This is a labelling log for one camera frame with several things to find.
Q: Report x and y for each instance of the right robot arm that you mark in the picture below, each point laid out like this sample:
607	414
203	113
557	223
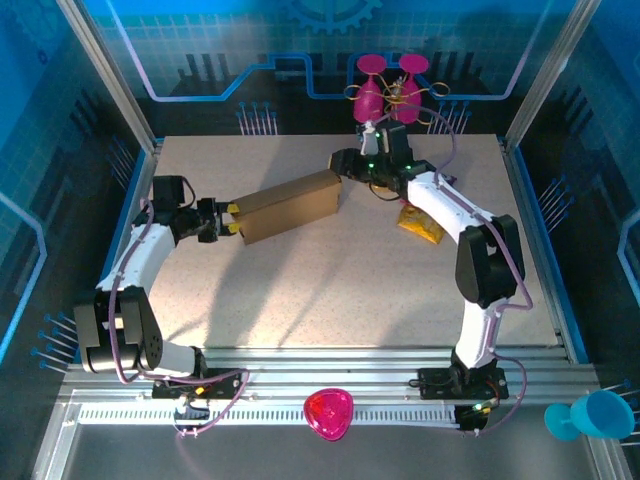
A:
435	200

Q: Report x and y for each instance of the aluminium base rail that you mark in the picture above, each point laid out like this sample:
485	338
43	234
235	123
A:
325	370

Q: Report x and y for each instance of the pink plastic goblet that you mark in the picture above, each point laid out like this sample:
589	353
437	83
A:
412	100
367	102

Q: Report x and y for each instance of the blue plastic goblet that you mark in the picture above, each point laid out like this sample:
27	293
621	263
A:
600	415

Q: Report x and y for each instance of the aluminium frame post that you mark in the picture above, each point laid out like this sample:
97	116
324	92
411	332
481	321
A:
112	75
546	75

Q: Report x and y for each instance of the yellow snack bag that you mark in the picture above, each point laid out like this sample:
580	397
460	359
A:
420	225

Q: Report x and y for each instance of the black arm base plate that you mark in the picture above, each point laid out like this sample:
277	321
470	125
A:
230	382
432	382

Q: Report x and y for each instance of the brown cardboard paper box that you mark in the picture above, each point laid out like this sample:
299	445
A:
290	205

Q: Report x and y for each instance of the pink heart-shaped bowl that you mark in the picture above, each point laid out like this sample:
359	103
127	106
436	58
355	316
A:
328	412

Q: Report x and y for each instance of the aluminium side rail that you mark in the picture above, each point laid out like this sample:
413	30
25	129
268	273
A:
131	200
545	250

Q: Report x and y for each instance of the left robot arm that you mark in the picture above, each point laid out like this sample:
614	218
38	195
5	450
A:
145	250

